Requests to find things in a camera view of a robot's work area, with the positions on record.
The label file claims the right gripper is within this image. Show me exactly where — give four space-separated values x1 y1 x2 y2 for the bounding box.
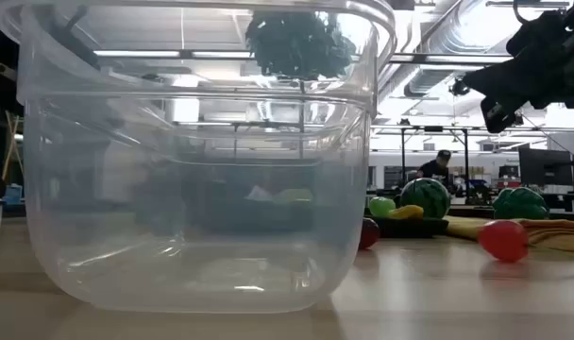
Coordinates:
461 0 574 134

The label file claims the dark green toy bell pepper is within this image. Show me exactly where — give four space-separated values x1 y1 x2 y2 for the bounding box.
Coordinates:
492 186 550 221

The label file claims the striped toy watermelon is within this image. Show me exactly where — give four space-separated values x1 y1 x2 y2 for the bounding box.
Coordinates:
398 178 452 219

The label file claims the bright red toy cherry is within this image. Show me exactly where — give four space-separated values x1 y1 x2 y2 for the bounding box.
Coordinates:
478 219 530 264

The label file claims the yellow elongated toy fruit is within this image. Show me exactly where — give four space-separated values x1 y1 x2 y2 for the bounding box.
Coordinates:
388 204 425 221

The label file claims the light green toy cabbage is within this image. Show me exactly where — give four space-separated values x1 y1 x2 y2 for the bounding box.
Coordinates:
368 195 397 218

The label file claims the dark red toy cherry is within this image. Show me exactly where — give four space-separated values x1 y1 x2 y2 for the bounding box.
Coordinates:
359 217 381 251

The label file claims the leafy plant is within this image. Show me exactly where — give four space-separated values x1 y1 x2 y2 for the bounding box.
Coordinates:
245 9 358 81

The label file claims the clear plastic tupperware container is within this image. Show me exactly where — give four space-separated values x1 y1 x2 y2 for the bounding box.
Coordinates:
0 0 397 315

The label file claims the black ceiling spotlight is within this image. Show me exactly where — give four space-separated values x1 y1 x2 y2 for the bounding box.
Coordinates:
449 77 472 98

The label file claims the black computer monitor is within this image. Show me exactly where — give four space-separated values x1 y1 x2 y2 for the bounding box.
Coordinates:
518 147 574 188

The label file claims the person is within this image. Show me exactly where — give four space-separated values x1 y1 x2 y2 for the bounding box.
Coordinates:
416 149 453 186

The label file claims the black background metal rig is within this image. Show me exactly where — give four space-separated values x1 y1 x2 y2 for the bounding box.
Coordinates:
398 125 471 199

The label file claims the yellow cloth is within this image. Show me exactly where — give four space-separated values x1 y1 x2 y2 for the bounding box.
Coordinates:
445 215 574 253

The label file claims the black cloth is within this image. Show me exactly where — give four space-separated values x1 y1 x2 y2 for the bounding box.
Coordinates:
187 196 450 239

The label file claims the blue storage bin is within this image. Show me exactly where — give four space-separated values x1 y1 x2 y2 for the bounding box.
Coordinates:
3 183 24 205

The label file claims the silver ventilation duct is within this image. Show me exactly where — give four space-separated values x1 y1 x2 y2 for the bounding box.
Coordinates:
376 0 515 103

